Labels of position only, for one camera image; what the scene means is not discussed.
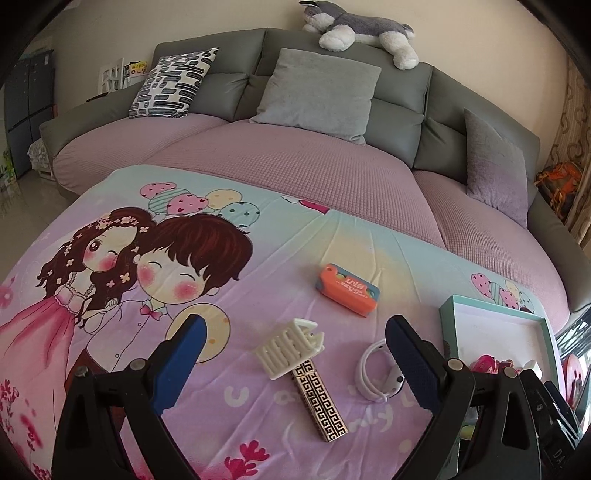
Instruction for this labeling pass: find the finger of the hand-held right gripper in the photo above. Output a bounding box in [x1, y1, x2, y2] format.
[522, 369, 581, 437]

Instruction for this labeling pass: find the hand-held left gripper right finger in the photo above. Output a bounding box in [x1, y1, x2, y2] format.
[385, 315, 542, 480]

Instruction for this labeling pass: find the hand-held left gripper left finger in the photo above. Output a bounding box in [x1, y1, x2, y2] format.
[52, 314, 207, 480]

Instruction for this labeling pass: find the white wristband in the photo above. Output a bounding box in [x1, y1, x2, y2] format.
[356, 338, 407, 401]

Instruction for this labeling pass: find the shallow teal cardboard box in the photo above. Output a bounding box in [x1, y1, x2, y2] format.
[438, 294, 566, 480]

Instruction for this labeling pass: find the white hair claw clip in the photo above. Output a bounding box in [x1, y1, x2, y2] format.
[254, 318, 325, 380]

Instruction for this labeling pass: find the black gold patterned bar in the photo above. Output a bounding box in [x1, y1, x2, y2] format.
[290, 361, 350, 443]

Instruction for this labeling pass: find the small orange box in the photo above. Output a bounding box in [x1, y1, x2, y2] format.
[315, 263, 380, 318]

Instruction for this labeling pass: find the printed cartoon blanket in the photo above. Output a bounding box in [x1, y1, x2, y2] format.
[0, 164, 561, 480]

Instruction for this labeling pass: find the purple pillow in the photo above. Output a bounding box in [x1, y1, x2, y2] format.
[463, 107, 529, 229]

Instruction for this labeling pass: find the orange backpack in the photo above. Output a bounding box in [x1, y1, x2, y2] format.
[534, 161, 583, 220]

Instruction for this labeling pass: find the pink sofa seat cover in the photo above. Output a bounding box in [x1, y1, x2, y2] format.
[52, 113, 573, 326]

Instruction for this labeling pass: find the white storage basket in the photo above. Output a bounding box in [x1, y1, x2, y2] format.
[28, 141, 54, 178]

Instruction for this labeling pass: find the green printed box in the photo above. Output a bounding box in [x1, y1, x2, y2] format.
[0, 148, 19, 185]

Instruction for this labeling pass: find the patterned beige curtain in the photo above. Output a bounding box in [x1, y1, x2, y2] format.
[551, 60, 591, 259]

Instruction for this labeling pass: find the grey sofa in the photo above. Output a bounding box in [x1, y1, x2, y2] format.
[38, 28, 591, 315]

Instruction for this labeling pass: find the black white patterned pillow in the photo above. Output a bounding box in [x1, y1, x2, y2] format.
[128, 47, 220, 120]

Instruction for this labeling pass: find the grey pillow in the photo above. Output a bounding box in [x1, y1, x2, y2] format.
[249, 47, 383, 146]

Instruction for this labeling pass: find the grey blue cabinet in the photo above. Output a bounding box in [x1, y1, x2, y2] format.
[4, 48, 57, 178]

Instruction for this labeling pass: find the grey white plush dog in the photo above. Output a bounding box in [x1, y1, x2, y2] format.
[299, 0, 419, 71]

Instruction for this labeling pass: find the white folding frame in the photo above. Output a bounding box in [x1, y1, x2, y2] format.
[99, 58, 126, 95]

